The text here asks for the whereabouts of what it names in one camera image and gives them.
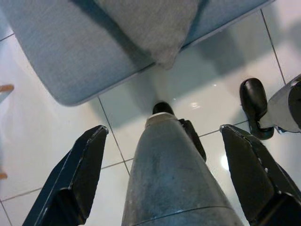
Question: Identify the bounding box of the silver robot right leg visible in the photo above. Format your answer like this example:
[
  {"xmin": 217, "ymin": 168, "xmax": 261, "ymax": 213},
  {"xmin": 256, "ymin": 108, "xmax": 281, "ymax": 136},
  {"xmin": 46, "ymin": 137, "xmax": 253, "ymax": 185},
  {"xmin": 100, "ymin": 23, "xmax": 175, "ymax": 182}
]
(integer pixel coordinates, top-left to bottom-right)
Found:
[{"xmin": 257, "ymin": 74, "xmax": 301, "ymax": 135}]

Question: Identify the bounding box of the black robot left foot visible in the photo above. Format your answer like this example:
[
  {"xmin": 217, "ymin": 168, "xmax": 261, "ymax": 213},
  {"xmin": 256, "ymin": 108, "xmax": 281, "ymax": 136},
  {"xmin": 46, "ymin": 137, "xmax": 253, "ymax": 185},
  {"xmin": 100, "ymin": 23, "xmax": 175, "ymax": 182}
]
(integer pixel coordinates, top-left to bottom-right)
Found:
[{"xmin": 152, "ymin": 101, "xmax": 175, "ymax": 116}]

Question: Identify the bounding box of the silver robot leg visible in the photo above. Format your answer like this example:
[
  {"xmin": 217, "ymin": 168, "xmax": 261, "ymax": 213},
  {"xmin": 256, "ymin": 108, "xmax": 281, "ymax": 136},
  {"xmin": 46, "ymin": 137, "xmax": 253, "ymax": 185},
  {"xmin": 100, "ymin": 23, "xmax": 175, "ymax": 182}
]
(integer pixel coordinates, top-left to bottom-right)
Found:
[
  {"xmin": 121, "ymin": 112, "xmax": 245, "ymax": 226},
  {"xmin": 257, "ymin": 74, "xmax": 301, "ymax": 135}
]

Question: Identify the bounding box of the black robot right foot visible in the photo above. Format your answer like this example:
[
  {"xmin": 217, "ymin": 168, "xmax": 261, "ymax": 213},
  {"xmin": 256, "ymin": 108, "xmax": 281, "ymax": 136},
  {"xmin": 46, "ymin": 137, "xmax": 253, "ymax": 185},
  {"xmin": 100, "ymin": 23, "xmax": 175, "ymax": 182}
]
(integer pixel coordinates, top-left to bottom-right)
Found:
[{"xmin": 239, "ymin": 78, "xmax": 275, "ymax": 141}]

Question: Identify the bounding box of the light blue fabric sofa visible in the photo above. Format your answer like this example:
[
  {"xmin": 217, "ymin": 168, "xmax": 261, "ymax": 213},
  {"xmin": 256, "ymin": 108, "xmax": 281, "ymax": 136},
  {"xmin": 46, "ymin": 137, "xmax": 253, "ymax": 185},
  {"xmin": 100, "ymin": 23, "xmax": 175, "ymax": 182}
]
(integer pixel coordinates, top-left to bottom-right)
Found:
[{"xmin": 0, "ymin": 0, "xmax": 276, "ymax": 108}]

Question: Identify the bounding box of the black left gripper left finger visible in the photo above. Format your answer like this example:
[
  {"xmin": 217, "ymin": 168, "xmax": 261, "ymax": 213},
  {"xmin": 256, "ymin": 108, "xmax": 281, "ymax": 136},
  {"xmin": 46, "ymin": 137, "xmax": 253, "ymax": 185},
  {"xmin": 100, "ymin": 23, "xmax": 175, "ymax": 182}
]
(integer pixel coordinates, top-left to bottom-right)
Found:
[{"xmin": 22, "ymin": 125, "xmax": 109, "ymax": 226}]

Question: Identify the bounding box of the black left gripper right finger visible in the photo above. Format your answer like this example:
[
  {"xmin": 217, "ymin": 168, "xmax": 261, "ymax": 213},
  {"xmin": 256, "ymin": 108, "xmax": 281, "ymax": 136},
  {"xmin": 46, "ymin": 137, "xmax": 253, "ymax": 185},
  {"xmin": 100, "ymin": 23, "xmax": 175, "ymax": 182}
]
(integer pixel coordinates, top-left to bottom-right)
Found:
[{"xmin": 219, "ymin": 124, "xmax": 301, "ymax": 226}]

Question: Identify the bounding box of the black robot foot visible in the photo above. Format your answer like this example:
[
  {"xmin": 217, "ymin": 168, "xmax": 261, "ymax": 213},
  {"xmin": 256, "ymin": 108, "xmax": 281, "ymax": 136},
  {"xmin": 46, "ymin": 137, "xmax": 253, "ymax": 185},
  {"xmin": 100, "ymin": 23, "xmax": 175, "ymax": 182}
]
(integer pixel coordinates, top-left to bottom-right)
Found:
[
  {"xmin": 152, "ymin": 101, "xmax": 175, "ymax": 116},
  {"xmin": 239, "ymin": 78, "xmax": 275, "ymax": 141}
]

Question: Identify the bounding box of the grey fabric pillow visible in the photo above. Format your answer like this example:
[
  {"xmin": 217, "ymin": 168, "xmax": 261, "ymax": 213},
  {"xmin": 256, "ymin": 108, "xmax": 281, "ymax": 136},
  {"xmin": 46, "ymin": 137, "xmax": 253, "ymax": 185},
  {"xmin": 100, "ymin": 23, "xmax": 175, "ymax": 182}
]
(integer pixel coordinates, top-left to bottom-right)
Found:
[{"xmin": 97, "ymin": 0, "xmax": 200, "ymax": 70}]

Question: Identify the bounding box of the silver robot left leg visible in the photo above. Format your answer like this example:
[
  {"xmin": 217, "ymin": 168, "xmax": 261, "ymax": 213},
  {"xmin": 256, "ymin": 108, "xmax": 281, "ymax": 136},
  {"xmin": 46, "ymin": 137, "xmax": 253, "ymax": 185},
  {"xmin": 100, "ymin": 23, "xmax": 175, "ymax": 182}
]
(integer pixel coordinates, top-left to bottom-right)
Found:
[{"xmin": 121, "ymin": 112, "xmax": 245, "ymax": 226}]

